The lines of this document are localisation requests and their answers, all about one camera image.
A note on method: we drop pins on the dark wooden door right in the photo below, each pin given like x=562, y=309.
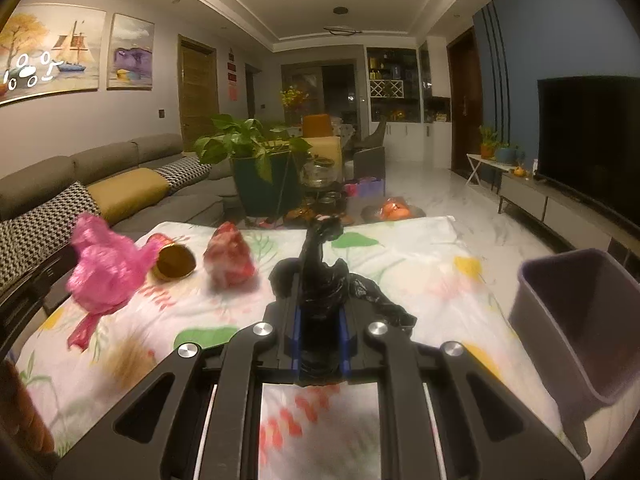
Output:
x=466, y=100

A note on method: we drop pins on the black television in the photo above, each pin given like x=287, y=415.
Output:
x=589, y=139

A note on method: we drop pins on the small white side table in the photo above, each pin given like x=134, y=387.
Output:
x=476, y=161

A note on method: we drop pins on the display cabinet shelf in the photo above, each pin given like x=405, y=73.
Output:
x=394, y=84

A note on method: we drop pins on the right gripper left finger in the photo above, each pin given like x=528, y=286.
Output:
x=197, y=414

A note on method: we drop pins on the grey tv cabinet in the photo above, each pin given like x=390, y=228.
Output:
x=576, y=224

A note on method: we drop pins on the operator hand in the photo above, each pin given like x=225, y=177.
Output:
x=19, y=416

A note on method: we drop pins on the black plastic bag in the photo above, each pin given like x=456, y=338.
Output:
x=327, y=313

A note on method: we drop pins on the gold lined red cup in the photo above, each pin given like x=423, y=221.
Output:
x=174, y=261

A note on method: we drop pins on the potted green plant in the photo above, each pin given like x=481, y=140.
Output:
x=266, y=163

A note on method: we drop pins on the red wrapper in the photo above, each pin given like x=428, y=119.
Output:
x=227, y=259

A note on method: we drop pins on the small potted plants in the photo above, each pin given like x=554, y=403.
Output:
x=492, y=148

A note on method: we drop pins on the grey sectional sofa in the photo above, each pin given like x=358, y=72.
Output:
x=206, y=203

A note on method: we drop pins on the yellow cushion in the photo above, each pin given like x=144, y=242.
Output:
x=120, y=197

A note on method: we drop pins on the sailboat painting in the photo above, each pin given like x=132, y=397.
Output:
x=50, y=48

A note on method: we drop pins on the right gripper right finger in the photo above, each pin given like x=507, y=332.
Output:
x=443, y=414

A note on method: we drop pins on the purple landscape painting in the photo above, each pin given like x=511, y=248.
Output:
x=130, y=54

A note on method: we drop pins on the grey trash bin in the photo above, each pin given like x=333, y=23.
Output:
x=577, y=316

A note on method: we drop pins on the black white patterned cushion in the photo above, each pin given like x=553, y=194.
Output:
x=32, y=237

